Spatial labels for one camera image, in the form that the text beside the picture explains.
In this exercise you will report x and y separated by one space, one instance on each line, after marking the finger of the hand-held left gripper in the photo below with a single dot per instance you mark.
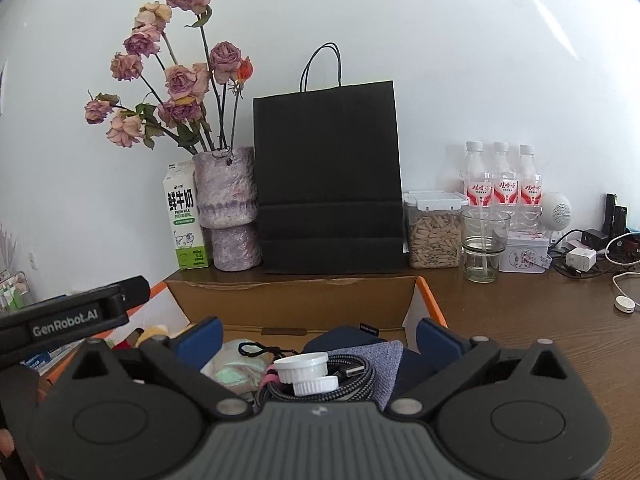
132 292

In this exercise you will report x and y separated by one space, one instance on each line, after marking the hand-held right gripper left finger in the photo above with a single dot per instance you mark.
200 342

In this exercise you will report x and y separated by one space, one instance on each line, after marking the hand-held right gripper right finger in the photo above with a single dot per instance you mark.
437 345

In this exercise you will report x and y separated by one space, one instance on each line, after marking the pale green plastic bag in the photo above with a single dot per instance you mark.
232 370

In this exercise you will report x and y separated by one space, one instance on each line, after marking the yellow white plush toy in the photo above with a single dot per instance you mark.
155 334

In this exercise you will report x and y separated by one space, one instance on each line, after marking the purple fabric pouch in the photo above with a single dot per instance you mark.
382 370

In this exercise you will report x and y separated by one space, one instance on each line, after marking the wide white plastic lid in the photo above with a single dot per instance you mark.
300 366

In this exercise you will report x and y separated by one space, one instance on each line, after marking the red cardboard box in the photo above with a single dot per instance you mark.
300 305

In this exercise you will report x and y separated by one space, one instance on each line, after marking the white ribbed bottle cap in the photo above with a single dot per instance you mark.
315 386

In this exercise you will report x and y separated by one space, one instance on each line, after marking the clear container of seeds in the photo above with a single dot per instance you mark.
434 240

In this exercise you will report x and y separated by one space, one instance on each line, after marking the person's left hand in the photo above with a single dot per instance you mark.
6 444

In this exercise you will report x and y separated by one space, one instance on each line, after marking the blue white boxes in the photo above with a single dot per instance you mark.
42 357

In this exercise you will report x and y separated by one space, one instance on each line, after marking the white green milk carton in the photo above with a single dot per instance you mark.
185 220

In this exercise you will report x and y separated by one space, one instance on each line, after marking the clear drinking glass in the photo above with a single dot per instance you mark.
485 255

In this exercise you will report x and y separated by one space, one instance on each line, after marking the white tin box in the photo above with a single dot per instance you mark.
522 257

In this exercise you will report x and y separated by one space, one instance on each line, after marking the purple textured vase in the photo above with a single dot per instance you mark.
227 210

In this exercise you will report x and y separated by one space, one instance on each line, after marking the white charger plug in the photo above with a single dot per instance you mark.
581 260

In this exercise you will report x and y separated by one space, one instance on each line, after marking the red label water bottle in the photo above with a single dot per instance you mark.
530 187
505 185
479 180

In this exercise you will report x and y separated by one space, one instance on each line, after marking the white round speaker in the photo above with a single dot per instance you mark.
557 210

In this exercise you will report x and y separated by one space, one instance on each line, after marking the black power adapter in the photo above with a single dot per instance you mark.
595 239

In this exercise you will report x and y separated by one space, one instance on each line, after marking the black paper bag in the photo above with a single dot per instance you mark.
327 170

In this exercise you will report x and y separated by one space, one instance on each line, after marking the slim black stick device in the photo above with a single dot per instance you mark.
609 212

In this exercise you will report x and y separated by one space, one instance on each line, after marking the dried pink rose bouquet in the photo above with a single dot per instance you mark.
185 80

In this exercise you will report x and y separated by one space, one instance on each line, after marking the black box device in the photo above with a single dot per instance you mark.
621 220

